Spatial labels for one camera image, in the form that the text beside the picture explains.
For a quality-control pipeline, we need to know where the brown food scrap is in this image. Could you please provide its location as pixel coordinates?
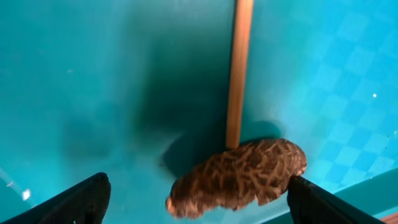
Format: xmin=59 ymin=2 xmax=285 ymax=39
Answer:
xmin=165 ymin=138 xmax=307 ymax=219

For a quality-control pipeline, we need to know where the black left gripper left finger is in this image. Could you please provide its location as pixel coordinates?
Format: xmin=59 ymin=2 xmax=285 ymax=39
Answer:
xmin=2 ymin=172 xmax=111 ymax=224

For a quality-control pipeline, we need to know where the teal serving tray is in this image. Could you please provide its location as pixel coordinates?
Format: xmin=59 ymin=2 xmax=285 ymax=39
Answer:
xmin=1 ymin=0 xmax=397 ymax=223

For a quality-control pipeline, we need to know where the wooden chopstick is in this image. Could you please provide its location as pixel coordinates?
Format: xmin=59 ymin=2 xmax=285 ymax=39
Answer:
xmin=226 ymin=0 xmax=254 ymax=149

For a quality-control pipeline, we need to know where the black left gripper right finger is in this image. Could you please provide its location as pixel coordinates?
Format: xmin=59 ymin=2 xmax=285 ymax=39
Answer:
xmin=287 ymin=176 xmax=383 ymax=224

